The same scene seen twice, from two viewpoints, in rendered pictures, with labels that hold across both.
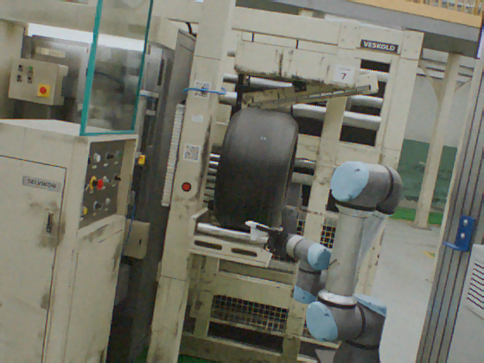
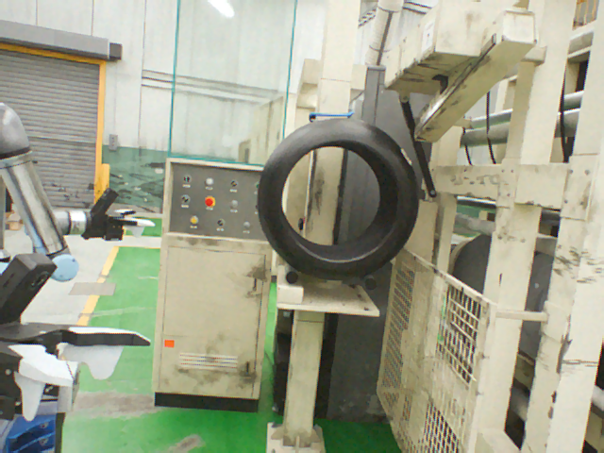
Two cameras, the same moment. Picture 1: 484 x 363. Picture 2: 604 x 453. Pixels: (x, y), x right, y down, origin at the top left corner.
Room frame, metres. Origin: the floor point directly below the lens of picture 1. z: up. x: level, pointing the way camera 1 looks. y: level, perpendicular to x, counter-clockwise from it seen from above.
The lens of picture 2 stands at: (2.33, -1.67, 1.27)
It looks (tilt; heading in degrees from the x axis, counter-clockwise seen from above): 7 degrees down; 79
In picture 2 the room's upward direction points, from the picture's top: 6 degrees clockwise
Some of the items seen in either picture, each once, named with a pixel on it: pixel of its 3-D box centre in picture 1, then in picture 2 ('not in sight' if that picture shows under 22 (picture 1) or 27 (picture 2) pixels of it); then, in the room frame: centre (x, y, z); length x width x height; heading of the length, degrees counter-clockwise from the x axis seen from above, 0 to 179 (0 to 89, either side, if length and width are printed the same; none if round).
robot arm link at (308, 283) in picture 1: (311, 284); not in sight; (1.85, -0.27, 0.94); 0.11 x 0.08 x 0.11; 123
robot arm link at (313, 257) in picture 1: (313, 255); (47, 224); (1.84, -0.25, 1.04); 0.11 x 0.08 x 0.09; 33
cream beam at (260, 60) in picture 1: (297, 66); (440, 57); (3.04, -0.17, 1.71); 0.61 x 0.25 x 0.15; 83
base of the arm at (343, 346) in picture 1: (359, 352); not in sight; (1.79, -0.45, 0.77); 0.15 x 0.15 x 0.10
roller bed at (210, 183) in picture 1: (213, 181); (410, 232); (3.17, 0.17, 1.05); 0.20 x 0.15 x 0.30; 83
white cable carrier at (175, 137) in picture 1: (175, 155); not in sight; (2.76, 0.34, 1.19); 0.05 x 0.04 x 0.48; 173
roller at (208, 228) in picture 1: (233, 233); (290, 266); (2.63, 0.01, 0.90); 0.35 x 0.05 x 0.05; 83
